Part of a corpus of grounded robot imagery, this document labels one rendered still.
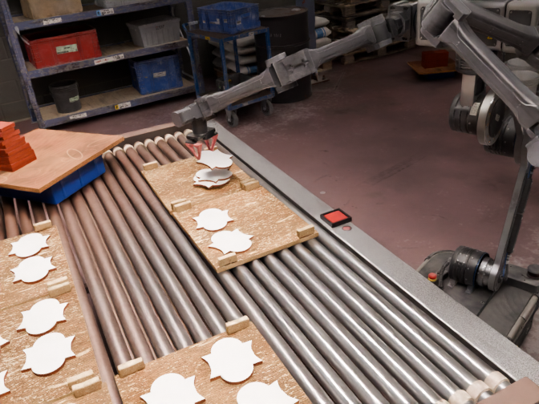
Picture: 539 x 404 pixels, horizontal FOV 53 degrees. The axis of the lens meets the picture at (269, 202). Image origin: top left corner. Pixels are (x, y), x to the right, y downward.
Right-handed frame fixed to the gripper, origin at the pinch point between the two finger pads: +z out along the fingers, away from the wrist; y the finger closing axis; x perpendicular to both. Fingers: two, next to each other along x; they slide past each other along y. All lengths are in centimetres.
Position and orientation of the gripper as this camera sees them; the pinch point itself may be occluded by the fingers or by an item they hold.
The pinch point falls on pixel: (204, 154)
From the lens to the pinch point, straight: 211.1
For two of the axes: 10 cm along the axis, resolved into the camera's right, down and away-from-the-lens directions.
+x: -8.3, -1.8, 5.3
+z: 1.1, 8.7, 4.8
